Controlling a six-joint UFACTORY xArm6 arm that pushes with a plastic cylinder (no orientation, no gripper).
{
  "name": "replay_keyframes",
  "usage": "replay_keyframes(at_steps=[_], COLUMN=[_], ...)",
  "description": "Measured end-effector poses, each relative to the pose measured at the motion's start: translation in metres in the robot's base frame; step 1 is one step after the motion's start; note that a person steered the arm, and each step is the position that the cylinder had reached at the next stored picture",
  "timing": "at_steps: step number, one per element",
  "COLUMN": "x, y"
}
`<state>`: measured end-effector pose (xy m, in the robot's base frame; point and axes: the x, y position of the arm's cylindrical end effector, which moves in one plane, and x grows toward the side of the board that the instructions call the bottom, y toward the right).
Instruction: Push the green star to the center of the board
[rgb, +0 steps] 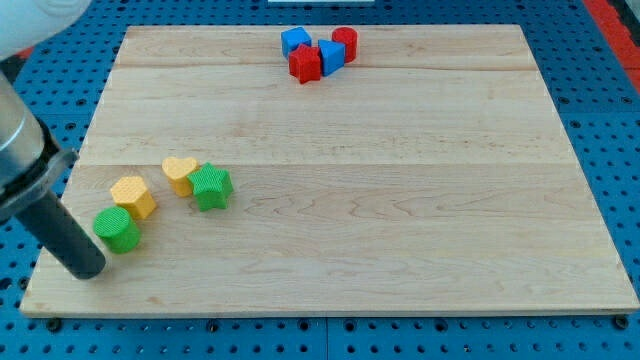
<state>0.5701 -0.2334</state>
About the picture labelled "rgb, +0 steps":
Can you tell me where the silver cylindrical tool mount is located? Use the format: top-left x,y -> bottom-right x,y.
1,77 -> 79,221

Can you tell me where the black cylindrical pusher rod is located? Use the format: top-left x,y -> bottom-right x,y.
16,191 -> 106,280

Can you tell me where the green star block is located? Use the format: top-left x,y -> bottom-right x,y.
187,163 -> 234,212

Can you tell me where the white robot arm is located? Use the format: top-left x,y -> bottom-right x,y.
1,0 -> 106,280

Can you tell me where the wooden board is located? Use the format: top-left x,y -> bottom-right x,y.
20,25 -> 639,318

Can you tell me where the red star block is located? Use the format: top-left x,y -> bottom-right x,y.
288,44 -> 322,84

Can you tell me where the green cylinder block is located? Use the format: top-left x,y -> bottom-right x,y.
93,206 -> 141,254

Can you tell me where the yellow hexagon block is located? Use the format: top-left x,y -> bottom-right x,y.
110,176 -> 157,220

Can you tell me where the yellow heart block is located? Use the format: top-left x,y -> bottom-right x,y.
161,156 -> 200,197

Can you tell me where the blue cube block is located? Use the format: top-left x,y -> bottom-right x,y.
280,27 -> 312,59

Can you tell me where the blue triangle block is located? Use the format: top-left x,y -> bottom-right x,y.
318,39 -> 346,77

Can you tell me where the red cylinder block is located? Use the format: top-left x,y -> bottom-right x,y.
331,26 -> 359,63

